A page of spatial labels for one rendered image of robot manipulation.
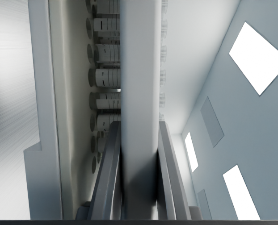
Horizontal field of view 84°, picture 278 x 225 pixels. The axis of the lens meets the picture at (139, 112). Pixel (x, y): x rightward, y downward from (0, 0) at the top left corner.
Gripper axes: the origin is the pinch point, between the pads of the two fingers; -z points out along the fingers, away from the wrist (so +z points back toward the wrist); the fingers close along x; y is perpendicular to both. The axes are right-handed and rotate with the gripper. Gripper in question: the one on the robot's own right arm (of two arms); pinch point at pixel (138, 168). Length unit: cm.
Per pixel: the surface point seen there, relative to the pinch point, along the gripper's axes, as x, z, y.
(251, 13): -181, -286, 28
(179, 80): -108, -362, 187
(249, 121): -181, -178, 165
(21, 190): 18.1, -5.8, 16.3
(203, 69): -160, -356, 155
